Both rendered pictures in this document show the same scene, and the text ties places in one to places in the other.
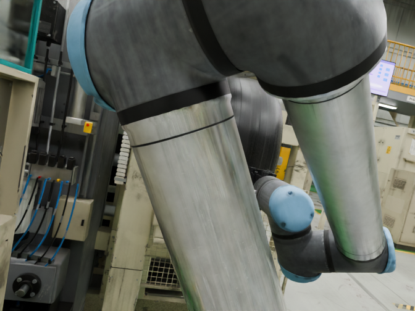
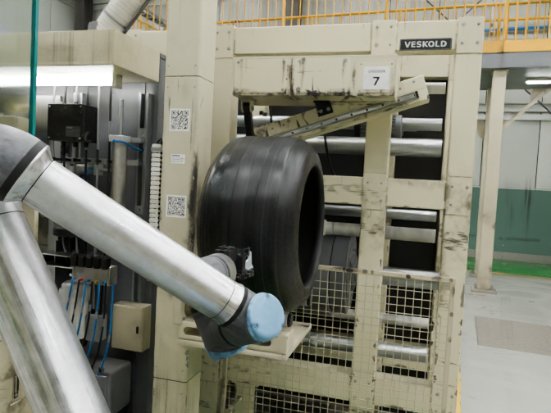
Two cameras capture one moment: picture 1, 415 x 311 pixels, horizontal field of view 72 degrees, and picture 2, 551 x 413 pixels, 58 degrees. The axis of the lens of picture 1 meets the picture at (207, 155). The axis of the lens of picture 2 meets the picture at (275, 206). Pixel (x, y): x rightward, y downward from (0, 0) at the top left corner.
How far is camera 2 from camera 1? 0.87 m
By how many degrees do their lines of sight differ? 26
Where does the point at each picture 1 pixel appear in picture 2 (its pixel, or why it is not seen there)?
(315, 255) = (213, 328)
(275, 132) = (276, 202)
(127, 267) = (170, 378)
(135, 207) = (169, 306)
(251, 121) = (245, 194)
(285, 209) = not seen: hidden behind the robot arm
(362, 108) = (50, 199)
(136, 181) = not seen: hidden behind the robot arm
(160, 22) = not seen: outside the picture
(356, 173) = (94, 238)
